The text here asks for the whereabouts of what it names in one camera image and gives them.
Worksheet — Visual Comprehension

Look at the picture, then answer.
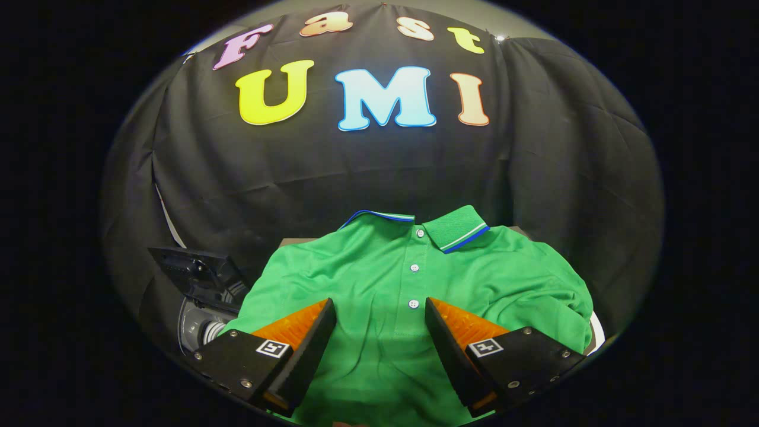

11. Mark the black backdrop cloth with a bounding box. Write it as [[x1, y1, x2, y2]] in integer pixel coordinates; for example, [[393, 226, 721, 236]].
[[101, 3, 665, 356]]

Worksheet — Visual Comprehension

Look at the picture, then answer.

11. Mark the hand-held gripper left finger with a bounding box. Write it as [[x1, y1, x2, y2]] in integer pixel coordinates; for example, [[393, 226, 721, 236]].
[[191, 298, 337, 417]]

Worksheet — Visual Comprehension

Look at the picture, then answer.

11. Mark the beige cabinet with black frame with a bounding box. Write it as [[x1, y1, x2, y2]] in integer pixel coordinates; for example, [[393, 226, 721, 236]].
[[279, 224, 534, 247]]

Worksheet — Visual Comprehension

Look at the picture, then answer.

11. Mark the dark washing machine lid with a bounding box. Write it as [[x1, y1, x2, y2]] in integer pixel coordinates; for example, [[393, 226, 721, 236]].
[[148, 246, 250, 315]]

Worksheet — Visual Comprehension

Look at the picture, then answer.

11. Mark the green polo shirt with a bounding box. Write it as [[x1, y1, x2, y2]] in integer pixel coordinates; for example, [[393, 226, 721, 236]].
[[222, 205, 594, 427]]

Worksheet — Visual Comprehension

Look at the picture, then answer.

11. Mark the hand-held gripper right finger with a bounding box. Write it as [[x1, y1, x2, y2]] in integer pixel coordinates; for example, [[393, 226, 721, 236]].
[[425, 297, 589, 418]]

